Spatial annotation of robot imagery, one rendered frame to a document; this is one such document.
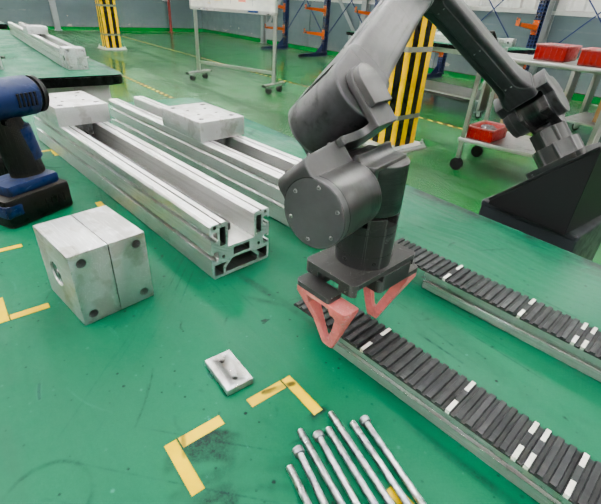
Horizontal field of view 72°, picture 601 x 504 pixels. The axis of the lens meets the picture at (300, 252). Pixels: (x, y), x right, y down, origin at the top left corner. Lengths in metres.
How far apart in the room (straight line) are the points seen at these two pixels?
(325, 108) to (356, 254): 0.13
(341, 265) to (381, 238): 0.05
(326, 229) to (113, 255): 0.29
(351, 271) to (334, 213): 0.11
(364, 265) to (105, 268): 0.30
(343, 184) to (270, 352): 0.24
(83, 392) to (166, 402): 0.08
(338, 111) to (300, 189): 0.08
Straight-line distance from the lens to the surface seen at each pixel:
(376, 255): 0.40
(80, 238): 0.54
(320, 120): 0.38
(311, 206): 0.32
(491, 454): 0.44
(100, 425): 0.45
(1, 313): 0.62
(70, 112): 1.05
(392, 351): 0.46
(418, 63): 3.95
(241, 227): 0.63
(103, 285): 0.54
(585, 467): 0.44
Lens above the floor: 1.12
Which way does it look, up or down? 31 degrees down
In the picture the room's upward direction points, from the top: 4 degrees clockwise
